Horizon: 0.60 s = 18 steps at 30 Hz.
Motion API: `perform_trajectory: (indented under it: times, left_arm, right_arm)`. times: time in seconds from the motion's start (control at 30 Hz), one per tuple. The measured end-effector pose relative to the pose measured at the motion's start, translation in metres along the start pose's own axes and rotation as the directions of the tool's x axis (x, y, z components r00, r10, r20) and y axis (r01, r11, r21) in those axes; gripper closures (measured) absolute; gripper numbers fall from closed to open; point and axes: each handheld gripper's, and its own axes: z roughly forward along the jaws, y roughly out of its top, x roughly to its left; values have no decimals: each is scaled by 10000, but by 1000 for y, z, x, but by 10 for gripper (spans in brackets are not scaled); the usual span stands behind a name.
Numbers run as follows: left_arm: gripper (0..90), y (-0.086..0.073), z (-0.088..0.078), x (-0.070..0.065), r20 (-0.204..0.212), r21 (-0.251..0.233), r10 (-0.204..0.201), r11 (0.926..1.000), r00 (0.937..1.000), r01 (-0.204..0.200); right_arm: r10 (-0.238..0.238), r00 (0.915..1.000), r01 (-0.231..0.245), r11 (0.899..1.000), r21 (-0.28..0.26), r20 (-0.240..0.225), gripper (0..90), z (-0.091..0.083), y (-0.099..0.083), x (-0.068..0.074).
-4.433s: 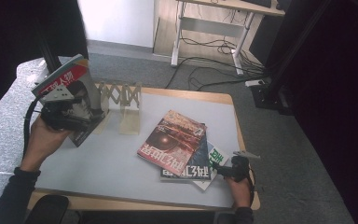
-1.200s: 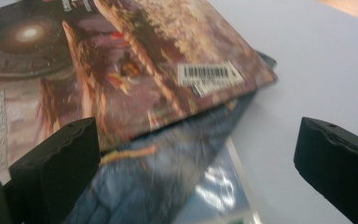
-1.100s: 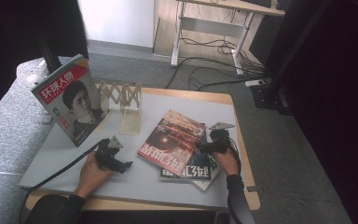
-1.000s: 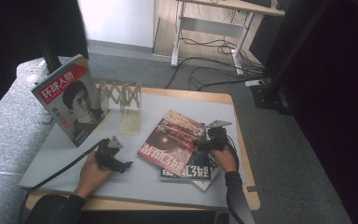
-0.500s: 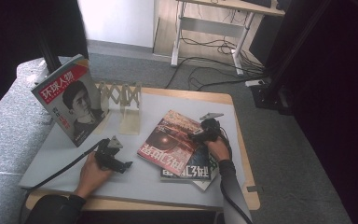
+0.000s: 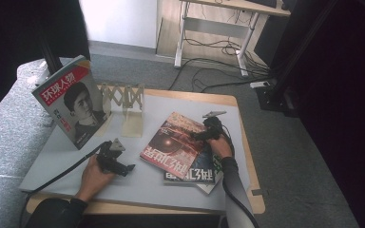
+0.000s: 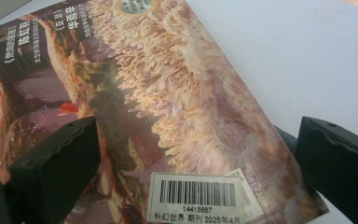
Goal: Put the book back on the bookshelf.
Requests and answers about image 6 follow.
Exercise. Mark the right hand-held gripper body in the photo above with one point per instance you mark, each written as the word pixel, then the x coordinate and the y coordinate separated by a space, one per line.
pixel 214 129

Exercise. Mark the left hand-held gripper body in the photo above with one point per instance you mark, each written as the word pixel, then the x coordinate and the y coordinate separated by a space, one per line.
pixel 107 160

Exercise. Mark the dark blue cover magazine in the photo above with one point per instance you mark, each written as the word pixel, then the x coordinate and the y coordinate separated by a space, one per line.
pixel 199 167

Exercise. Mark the red cover magazine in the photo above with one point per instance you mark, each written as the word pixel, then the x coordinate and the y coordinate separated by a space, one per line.
pixel 171 145

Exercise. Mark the beige expandable book rack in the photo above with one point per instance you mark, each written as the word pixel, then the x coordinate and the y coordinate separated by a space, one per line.
pixel 133 126

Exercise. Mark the white green-lettered magazine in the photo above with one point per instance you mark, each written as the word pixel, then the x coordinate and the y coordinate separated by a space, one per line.
pixel 207 188

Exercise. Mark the portrait cover magazine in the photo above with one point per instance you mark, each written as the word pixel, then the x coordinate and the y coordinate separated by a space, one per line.
pixel 72 101

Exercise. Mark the person's right hand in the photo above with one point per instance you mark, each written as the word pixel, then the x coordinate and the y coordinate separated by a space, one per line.
pixel 222 148

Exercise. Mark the person's left hand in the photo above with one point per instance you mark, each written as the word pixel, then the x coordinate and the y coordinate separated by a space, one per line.
pixel 92 179

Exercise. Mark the grey table board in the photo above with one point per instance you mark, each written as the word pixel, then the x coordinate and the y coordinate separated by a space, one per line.
pixel 145 193

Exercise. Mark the white power strip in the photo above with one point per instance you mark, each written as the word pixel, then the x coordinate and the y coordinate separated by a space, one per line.
pixel 259 84

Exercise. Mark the grey tape piece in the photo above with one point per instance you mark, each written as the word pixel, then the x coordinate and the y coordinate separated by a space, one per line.
pixel 259 192

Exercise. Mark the white-legged wooden desk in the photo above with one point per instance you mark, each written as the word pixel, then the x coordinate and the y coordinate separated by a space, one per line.
pixel 215 28

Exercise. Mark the black metal frame stand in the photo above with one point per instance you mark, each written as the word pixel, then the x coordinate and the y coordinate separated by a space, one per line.
pixel 272 98

